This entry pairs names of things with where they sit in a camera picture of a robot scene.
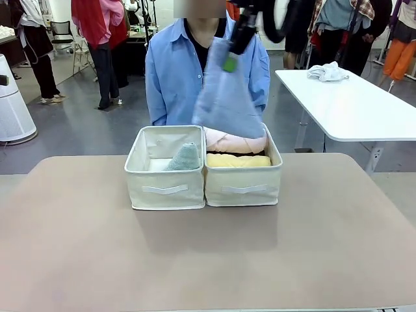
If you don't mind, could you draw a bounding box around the yellow rolled towel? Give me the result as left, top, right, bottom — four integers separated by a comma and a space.
205, 153, 272, 168

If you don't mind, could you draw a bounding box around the light blue cone towel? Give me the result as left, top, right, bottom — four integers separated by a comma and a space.
191, 36, 267, 139

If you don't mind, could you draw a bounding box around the person in blue shirt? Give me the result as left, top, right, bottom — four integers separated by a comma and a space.
144, 0, 271, 128

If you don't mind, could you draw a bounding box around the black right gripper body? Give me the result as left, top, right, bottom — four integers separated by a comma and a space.
228, 6, 258, 56

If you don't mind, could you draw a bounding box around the beige fabric storage box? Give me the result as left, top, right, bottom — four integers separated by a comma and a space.
123, 125, 207, 211
202, 123, 283, 208

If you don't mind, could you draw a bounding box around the crumpled white cloth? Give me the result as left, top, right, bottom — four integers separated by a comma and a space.
306, 60, 350, 83

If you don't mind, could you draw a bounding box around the green cone folded towel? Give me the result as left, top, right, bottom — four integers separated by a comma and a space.
164, 142, 201, 172

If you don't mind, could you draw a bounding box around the white table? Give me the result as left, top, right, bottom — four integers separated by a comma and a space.
274, 68, 416, 176

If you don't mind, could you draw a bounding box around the person in red top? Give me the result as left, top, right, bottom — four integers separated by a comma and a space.
70, 0, 130, 111

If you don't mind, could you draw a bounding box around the person in orange trousers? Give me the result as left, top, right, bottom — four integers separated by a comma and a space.
382, 0, 416, 83

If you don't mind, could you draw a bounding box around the pink rolled towel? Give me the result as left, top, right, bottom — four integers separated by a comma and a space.
203, 126, 268, 154

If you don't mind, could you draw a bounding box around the person in black trousers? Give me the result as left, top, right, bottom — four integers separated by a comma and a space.
8, 0, 68, 105

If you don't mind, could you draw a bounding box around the person in dark clothes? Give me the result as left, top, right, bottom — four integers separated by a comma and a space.
282, 0, 393, 77

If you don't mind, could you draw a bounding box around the black folding chair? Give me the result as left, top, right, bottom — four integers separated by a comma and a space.
49, 20, 76, 55

